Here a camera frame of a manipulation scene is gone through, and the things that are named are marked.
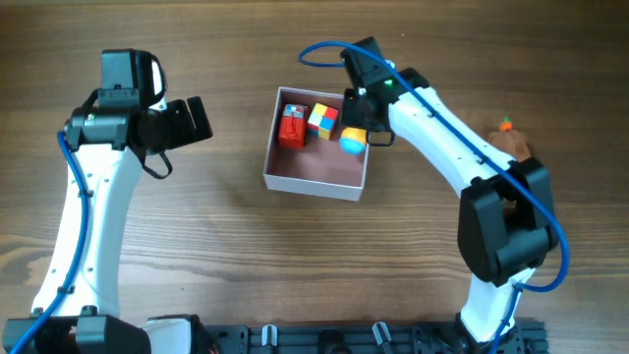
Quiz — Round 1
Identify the left blue cable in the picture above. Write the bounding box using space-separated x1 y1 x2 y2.
7 130 92 354

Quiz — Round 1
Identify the pink open cardboard box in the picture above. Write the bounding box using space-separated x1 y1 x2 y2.
262 87 370 202

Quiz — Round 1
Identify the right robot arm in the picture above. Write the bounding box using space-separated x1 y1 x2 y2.
340 37 566 352

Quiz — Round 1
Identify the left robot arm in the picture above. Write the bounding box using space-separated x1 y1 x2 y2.
2 49 218 353

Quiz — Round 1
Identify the multicolour puzzle cube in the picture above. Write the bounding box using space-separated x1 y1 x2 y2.
308 103 339 140

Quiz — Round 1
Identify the right blue cable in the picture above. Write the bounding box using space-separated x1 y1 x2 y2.
297 40 572 354

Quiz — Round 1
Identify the blue orange toy figure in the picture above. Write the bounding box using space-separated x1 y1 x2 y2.
339 127 368 155

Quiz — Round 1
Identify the blue cable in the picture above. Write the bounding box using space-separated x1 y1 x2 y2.
7 130 92 354
297 40 572 354

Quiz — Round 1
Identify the red toy fire truck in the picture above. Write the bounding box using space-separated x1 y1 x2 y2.
277 104 309 149

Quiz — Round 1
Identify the brown plush bear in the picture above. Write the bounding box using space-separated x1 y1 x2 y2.
488 117 533 161

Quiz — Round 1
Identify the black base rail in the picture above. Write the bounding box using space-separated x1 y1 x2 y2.
196 322 549 354

